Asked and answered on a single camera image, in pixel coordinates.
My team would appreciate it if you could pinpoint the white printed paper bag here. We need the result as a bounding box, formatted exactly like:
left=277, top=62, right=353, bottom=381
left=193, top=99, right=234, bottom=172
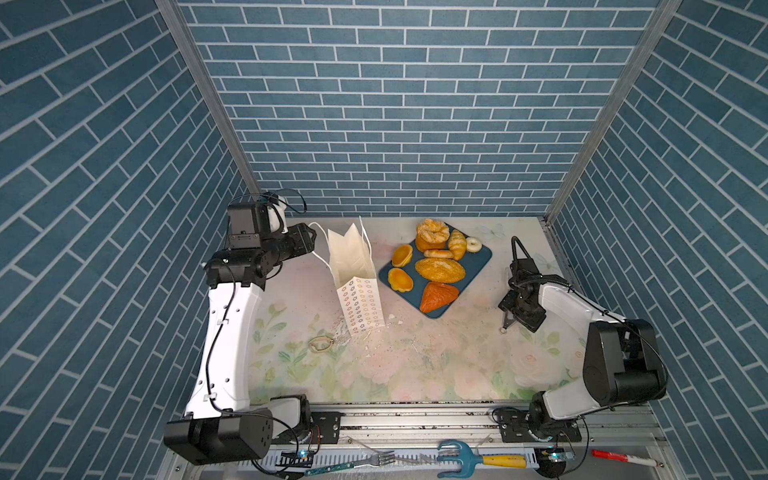
left=309, top=217, right=386, bottom=335

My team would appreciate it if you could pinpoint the orange triangular bread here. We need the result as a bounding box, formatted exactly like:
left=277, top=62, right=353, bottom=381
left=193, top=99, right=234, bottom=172
left=419, top=282, right=459, bottom=314

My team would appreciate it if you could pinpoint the round egg tart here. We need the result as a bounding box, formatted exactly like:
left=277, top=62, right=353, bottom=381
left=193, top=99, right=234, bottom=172
left=387, top=268, right=414, bottom=293
left=391, top=244, right=413, bottom=268

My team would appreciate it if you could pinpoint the small oblong bread roll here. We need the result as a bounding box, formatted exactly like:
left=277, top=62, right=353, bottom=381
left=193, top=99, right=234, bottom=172
left=423, top=249, right=455, bottom=259

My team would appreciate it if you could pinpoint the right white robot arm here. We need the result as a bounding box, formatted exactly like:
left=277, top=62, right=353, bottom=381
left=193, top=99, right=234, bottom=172
left=499, top=257, right=669, bottom=441

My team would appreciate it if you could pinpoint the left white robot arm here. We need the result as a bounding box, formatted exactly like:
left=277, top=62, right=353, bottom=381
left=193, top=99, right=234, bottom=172
left=164, top=223, right=317, bottom=466

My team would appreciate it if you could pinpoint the large oval seeded bread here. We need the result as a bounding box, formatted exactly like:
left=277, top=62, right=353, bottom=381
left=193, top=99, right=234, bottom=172
left=415, top=258, right=466, bottom=284

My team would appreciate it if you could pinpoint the croissant bread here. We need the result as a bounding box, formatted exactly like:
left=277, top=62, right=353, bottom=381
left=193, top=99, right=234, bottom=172
left=447, top=229, right=467, bottom=261

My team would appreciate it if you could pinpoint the large round twisted bread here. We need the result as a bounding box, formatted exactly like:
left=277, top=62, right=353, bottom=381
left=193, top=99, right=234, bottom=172
left=415, top=218, right=450, bottom=252

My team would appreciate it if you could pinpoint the small white donut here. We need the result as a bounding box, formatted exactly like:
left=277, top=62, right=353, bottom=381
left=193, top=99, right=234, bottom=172
left=466, top=237, right=483, bottom=253

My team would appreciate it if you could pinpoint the dark blue tray mat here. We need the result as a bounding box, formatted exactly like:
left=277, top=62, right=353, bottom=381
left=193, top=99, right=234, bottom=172
left=378, top=218, right=492, bottom=319

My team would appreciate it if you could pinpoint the red white marker pen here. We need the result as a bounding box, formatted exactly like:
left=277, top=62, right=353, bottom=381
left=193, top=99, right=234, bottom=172
left=591, top=449, right=664, bottom=468

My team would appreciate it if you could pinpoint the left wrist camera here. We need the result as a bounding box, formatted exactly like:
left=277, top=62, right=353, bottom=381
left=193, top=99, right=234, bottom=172
left=227, top=202, right=272, bottom=249

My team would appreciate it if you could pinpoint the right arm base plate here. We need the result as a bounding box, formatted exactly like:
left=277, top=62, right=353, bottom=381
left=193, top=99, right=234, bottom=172
left=490, top=406, right=582, bottom=443

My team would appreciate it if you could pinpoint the teal fork tool yellow handle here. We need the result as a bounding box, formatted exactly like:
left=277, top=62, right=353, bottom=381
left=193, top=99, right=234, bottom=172
left=436, top=440, right=528, bottom=479

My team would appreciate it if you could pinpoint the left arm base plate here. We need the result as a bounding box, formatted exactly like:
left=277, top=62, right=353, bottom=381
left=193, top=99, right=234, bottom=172
left=293, top=411, right=342, bottom=447

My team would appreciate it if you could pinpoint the metal fork green handle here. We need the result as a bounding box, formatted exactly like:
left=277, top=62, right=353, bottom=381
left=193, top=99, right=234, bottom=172
left=304, top=451, right=396, bottom=477

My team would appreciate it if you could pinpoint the aluminium rail frame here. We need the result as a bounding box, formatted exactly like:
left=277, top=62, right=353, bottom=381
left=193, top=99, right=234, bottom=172
left=167, top=403, right=673, bottom=457

